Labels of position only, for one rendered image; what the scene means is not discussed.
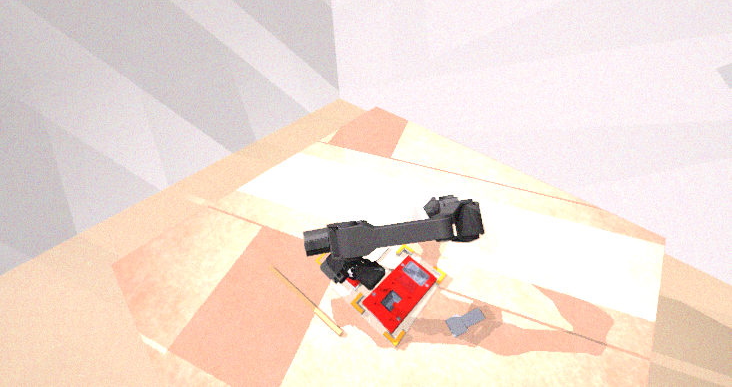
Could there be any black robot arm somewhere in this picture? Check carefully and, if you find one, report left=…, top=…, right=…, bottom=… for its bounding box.
left=303, top=194, right=485, bottom=284

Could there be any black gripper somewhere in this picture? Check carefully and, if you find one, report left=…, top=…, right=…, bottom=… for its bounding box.
left=352, top=257, right=386, bottom=291

